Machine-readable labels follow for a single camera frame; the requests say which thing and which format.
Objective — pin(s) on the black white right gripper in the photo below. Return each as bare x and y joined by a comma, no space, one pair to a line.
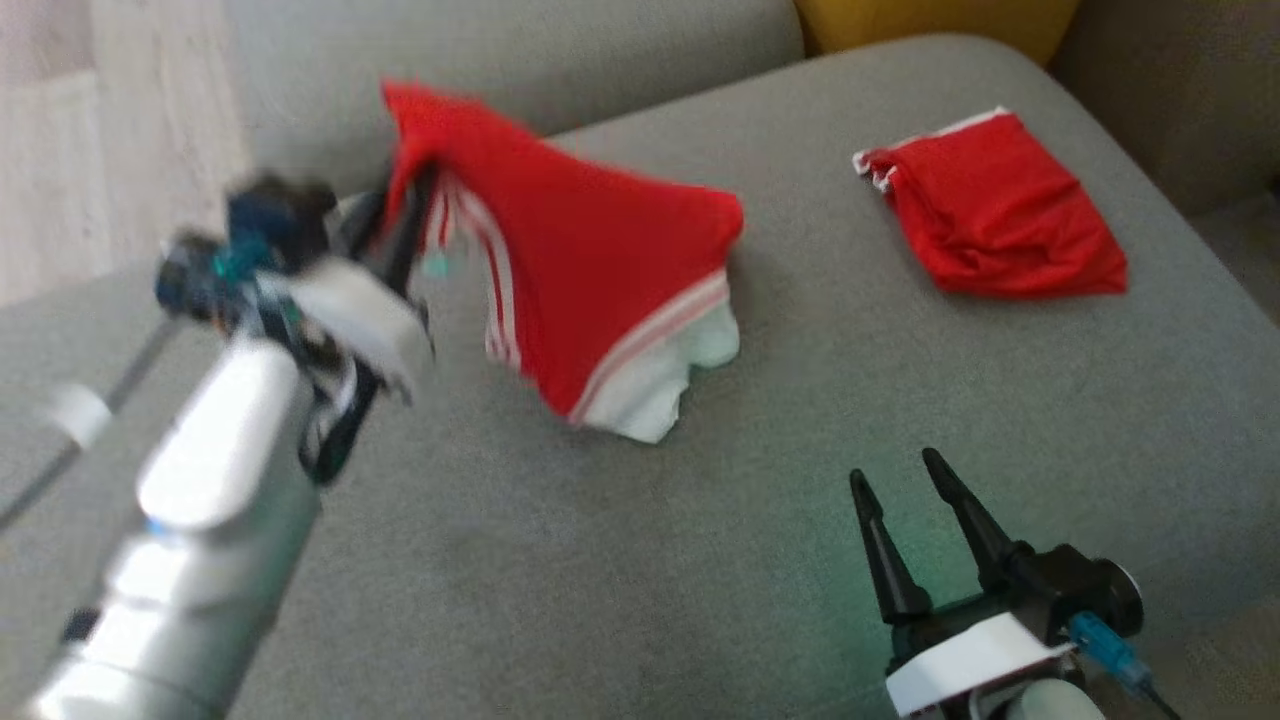
1050,600

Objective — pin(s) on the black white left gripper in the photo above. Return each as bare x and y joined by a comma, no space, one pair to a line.
300,270

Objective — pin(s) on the red white basketball jersey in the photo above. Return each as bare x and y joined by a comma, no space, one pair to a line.
590,250

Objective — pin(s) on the red shorts with white stripe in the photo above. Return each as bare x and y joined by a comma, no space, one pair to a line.
1000,210

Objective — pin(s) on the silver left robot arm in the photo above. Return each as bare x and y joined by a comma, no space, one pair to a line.
190,520

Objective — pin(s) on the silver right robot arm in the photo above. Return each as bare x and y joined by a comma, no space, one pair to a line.
1045,705

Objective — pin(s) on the grey sofa chaise cushion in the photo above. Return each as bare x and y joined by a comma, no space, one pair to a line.
520,50

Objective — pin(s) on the large grey sofa seat cushion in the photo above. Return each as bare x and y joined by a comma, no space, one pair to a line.
700,520

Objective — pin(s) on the grey sofa backrest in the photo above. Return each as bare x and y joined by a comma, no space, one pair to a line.
1180,100

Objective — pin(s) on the yellow cushion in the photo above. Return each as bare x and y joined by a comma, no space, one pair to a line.
930,20

